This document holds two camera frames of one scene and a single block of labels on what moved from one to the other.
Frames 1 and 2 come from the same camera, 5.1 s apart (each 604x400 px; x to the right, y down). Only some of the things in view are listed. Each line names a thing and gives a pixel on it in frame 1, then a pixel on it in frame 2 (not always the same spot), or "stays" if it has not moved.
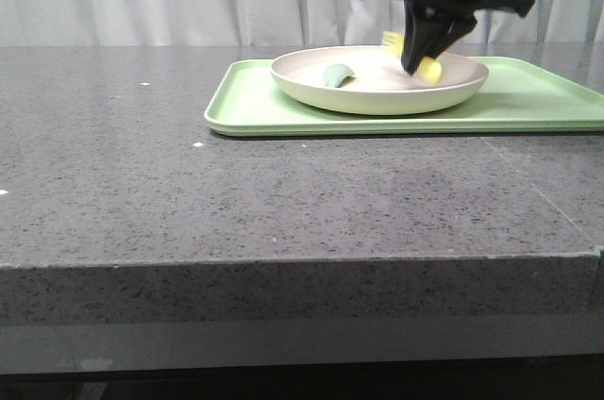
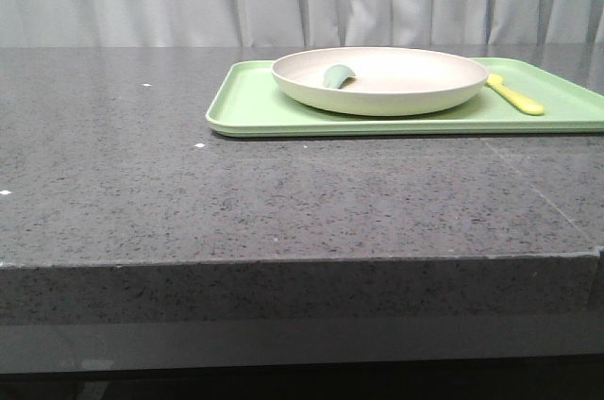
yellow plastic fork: [428, 68] to [495, 80]
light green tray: [534, 93] stays
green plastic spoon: [335, 73] stays
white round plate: [380, 85] stays
